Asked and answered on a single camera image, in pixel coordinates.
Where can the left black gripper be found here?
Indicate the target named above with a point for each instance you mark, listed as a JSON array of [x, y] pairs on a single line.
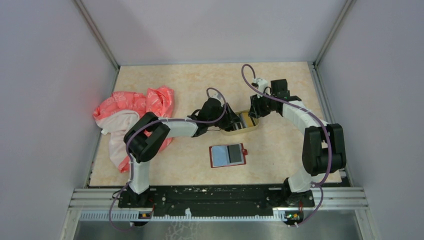
[[231, 119]]

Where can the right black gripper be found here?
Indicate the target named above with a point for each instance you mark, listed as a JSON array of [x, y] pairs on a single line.
[[256, 110]]

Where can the beige oval tray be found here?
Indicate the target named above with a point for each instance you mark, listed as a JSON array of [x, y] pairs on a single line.
[[240, 129]]

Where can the gold credit card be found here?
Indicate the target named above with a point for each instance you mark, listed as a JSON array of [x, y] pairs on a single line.
[[246, 120]]

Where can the red card holder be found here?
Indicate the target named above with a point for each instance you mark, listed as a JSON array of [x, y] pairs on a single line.
[[227, 155]]

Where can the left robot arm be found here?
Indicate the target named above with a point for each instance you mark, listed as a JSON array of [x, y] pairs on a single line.
[[144, 140]]

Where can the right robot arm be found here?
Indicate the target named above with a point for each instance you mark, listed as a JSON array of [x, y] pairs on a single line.
[[323, 150]]

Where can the pink white cloth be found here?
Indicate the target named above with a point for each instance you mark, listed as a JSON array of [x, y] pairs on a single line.
[[116, 115]]

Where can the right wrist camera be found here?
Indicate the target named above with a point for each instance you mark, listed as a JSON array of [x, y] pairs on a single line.
[[260, 84]]

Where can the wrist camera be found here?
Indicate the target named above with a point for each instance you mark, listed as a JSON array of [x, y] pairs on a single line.
[[260, 84], [217, 96]]

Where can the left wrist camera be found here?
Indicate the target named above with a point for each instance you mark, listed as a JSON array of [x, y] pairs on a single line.
[[217, 96]]

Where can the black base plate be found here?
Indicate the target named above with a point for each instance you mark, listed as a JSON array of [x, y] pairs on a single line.
[[237, 200]]

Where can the aluminium frame rail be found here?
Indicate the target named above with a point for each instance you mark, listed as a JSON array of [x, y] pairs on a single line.
[[102, 204]]

